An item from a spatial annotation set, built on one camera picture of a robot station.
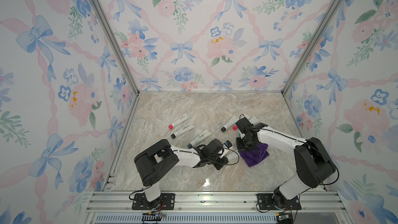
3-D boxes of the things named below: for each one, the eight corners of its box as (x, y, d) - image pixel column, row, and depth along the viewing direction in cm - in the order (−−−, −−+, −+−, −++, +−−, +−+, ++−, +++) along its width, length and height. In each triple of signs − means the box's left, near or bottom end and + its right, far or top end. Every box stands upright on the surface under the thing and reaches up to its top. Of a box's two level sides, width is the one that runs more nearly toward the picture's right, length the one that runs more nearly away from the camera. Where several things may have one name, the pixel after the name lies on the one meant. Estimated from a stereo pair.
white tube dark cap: (172, 140, 97) (172, 138, 95) (170, 136, 98) (170, 134, 97) (194, 127, 103) (193, 126, 101) (191, 124, 104) (191, 123, 102)
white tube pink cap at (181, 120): (171, 130, 101) (170, 128, 99) (168, 127, 103) (167, 125, 101) (189, 117, 108) (189, 116, 106) (186, 114, 109) (185, 112, 107)
